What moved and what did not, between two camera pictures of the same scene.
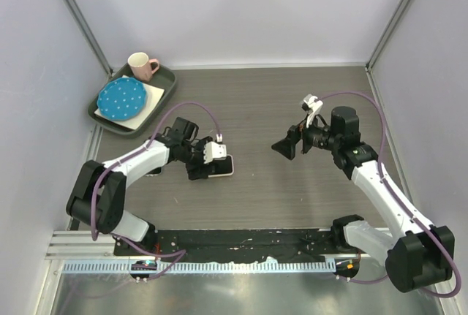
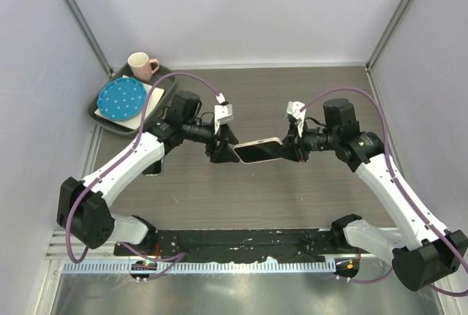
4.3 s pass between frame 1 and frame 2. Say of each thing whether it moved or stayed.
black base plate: stayed
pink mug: stayed
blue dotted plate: stayed
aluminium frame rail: stayed
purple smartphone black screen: moved
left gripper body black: moved
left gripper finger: moved
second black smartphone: stayed
